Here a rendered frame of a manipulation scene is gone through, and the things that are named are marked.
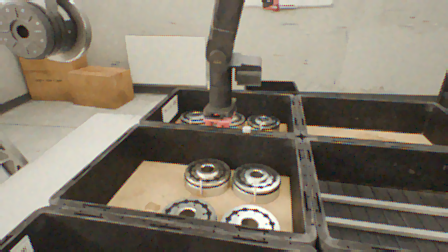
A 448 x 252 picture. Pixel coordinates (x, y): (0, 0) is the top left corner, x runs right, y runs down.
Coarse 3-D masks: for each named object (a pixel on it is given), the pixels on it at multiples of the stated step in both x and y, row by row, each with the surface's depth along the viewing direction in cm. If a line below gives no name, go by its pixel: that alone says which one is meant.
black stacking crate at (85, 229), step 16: (48, 224) 41; (64, 224) 40; (80, 224) 39; (96, 224) 39; (16, 240) 36; (32, 240) 38; (48, 240) 41; (64, 240) 42; (80, 240) 41; (96, 240) 40; (112, 240) 39; (128, 240) 39; (144, 240) 38; (160, 240) 38; (176, 240) 37; (192, 240) 36
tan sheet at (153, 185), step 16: (144, 176) 64; (160, 176) 64; (176, 176) 64; (128, 192) 59; (144, 192) 59; (160, 192) 59; (176, 192) 59; (224, 192) 59; (288, 192) 59; (128, 208) 55; (144, 208) 55; (160, 208) 55; (224, 208) 54; (272, 208) 55; (288, 208) 55; (288, 224) 51
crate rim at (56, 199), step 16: (160, 128) 66; (176, 128) 65; (192, 128) 65; (112, 144) 58; (96, 160) 52; (304, 160) 52; (80, 176) 48; (304, 176) 47; (64, 192) 44; (304, 192) 44; (80, 208) 40; (96, 208) 40; (112, 208) 40; (304, 208) 40; (192, 224) 37; (208, 224) 37; (224, 224) 37; (304, 224) 38; (288, 240) 35; (304, 240) 35
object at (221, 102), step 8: (216, 88) 66; (224, 88) 66; (216, 96) 67; (224, 96) 67; (208, 104) 70; (216, 104) 68; (224, 104) 68; (232, 104) 70; (208, 112) 67; (216, 112) 66; (224, 112) 65
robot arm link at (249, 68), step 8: (216, 56) 58; (224, 56) 58; (232, 56) 64; (240, 56) 64; (248, 56) 64; (256, 56) 64; (216, 64) 60; (224, 64) 60; (232, 64) 62; (240, 64) 62; (248, 64) 62; (256, 64) 62; (240, 72) 64; (248, 72) 63; (256, 72) 63; (240, 80) 64; (248, 80) 64; (256, 80) 64
